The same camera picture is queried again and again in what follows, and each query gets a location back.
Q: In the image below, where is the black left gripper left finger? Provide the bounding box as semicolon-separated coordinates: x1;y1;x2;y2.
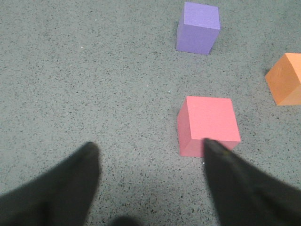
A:
0;142;100;226

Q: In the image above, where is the red foam cube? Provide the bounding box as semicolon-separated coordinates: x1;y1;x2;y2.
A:
177;96;241;157

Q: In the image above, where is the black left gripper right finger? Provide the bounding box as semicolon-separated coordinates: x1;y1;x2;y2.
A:
204;138;301;226

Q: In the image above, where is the orange foam cube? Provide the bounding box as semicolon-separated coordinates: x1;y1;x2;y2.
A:
265;53;301;105

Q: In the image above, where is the purple foam cube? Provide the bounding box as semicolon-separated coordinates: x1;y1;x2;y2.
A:
176;2;221;55

